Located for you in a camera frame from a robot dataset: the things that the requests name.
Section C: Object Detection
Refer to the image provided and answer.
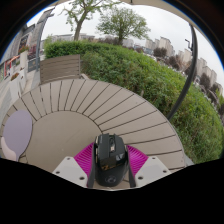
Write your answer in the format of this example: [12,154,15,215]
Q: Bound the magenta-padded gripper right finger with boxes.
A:
[124,144,173,189]

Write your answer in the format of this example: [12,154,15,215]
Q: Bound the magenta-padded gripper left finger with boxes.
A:
[52,142,98,189]

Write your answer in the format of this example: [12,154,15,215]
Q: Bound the black computer mouse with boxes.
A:
[92,133,130,188]

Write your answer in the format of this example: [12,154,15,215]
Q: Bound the lilac mouse pad with wrist rest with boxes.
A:
[0,110,34,162]

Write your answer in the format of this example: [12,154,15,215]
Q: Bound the green hedge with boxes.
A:
[43,40,224,164]

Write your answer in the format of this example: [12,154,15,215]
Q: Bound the slatted wooden chair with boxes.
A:
[39,54,88,85]

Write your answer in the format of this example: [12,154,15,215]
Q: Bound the white planter with green plants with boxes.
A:
[18,45,31,72]

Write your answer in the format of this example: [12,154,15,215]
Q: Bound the distant apartment buildings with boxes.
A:
[49,32,219,88]

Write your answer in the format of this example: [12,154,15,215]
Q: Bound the beige cantilever patio umbrella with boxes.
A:
[128,0,199,122]

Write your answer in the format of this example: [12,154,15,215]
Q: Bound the grey storefront building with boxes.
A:
[0,24,34,84]

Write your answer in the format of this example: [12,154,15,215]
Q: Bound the slender leaning tree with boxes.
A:
[61,0,114,42]

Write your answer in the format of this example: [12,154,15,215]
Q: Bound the dark tall sign pylon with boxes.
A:
[31,8,56,73]

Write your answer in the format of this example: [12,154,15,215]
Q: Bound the round-crowned tree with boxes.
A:
[96,5,151,46]

